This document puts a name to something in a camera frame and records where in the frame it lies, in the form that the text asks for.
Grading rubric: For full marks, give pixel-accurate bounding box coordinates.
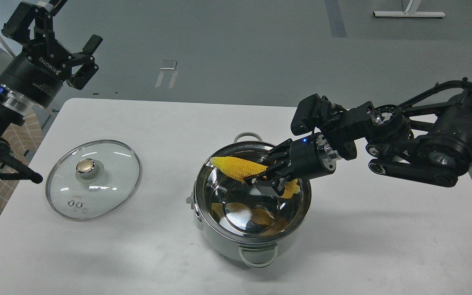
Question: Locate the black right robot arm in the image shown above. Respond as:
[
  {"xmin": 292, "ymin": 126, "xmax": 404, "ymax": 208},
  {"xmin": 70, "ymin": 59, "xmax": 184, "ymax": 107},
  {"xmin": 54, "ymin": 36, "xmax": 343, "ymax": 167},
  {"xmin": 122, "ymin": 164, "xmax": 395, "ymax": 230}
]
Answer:
[{"xmin": 244, "ymin": 78, "xmax": 472, "ymax": 197}]

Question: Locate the beige checkered cloth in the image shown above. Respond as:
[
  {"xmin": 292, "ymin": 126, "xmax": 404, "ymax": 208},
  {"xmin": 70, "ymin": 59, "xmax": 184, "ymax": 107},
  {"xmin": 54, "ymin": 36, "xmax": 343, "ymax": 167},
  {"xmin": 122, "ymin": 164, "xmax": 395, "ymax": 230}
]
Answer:
[{"xmin": 0, "ymin": 111, "xmax": 44, "ymax": 215}]

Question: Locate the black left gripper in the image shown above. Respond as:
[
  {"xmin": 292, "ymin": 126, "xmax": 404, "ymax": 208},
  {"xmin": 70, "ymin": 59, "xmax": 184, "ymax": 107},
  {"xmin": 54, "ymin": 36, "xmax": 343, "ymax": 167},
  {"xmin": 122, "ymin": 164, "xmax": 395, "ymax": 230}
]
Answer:
[{"xmin": 0, "ymin": 0, "xmax": 103, "ymax": 107}]

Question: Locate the yellow toy corn cob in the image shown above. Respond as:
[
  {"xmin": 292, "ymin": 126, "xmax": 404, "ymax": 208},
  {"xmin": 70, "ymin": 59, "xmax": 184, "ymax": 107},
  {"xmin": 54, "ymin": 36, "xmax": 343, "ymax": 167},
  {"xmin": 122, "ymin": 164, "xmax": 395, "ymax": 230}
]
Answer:
[{"xmin": 210, "ymin": 156, "xmax": 301, "ymax": 200}]

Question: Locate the stainless steel pot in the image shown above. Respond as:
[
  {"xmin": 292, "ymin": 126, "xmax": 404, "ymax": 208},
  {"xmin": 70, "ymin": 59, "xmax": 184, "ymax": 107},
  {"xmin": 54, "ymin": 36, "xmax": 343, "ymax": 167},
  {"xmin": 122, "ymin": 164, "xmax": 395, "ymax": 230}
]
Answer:
[{"xmin": 185, "ymin": 132, "xmax": 313, "ymax": 269}]

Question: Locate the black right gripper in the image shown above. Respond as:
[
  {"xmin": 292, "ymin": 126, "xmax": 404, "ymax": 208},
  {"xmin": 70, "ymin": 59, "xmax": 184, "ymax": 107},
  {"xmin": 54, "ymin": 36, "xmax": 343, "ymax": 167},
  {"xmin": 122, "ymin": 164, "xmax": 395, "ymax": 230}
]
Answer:
[{"xmin": 244, "ymin": 137, "xmax": 329, "ymax": 196}]

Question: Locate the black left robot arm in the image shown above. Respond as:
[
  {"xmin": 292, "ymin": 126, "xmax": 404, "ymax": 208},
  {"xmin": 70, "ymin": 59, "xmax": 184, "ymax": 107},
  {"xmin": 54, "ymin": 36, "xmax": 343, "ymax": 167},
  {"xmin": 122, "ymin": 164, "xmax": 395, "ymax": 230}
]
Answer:
[{"xmin": 0, "ymin": 0, "xmax": 103, "ymax": 184}]

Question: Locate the glass pot lid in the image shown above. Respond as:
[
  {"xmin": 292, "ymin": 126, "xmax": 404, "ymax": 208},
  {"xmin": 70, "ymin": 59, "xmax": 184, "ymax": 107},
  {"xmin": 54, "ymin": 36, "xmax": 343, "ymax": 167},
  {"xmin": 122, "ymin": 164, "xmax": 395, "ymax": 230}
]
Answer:
[{"xmin": 45, "ymin": 139, "xmax": 142, "ymax": 220}]

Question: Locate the white desk foot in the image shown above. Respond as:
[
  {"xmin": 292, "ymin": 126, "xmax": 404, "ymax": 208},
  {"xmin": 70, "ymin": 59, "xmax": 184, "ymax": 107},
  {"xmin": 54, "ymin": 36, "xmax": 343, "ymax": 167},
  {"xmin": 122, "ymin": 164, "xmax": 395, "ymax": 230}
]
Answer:
[{"xmin": 372, "ymin": 0, "xmax": 446, "ymax": 18}]

